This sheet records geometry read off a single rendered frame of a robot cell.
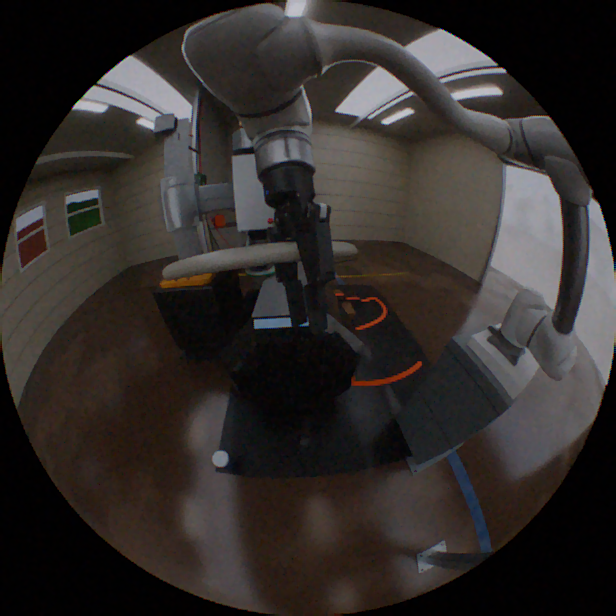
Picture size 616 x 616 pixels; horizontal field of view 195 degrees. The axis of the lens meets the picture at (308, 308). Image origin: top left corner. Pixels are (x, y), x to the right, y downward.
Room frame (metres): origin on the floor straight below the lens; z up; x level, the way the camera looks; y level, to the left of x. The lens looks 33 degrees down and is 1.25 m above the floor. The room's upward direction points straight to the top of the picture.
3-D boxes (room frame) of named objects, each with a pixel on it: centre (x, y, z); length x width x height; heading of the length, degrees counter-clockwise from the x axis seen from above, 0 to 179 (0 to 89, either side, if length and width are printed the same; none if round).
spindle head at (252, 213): (1.16, 0.33, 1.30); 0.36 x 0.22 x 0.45; 16
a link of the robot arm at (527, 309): (0.28, -0.85, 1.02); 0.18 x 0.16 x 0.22; 176
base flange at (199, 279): (1.31, 0.98, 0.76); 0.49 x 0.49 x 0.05; 4
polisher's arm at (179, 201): (1.43, 0.83, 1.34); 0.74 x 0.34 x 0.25; 130
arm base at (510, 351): (0.31, -0.85, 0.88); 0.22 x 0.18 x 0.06; 13
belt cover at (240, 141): (1.42, 0.40, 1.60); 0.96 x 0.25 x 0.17; 16
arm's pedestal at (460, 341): (0.29, -0.85, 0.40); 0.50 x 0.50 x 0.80; 10
